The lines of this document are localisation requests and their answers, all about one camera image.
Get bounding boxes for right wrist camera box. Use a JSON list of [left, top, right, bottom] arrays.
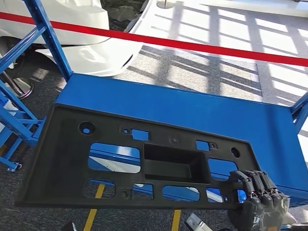
[[185, 213, 214, 231]]

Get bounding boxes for stacked white plastic trays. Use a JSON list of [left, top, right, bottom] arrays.
[[95, 156, 141, 174]]

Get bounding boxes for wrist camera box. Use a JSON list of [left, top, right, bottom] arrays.
[[61, 221, 77, 231], [185, 213, 214, 231]]

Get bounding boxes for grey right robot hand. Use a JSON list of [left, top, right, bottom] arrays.
[[226, 169, 291, 231]]

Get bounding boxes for black plastic mounting plate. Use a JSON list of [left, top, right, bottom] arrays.
[[14, 103, 261, 211]]

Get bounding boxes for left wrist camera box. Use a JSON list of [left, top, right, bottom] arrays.
[[61, 221, 77, 231]]

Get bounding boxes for red barrier belt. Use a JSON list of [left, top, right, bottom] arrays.
[[0, 11, 308, 67]]

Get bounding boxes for blue metal shelf rack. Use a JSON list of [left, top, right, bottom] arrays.
[[0, 127, 23, 173], [0, 0, 308, 208]]

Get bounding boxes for white car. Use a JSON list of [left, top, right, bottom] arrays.
[[0, 0, 154, 77]]

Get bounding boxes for chrome stanchion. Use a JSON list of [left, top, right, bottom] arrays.
[[1, 71, 34, 100], [156, 0, 177, 10]]

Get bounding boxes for white plastic bin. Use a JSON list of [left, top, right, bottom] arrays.
[[0, 101, 19, 133]]

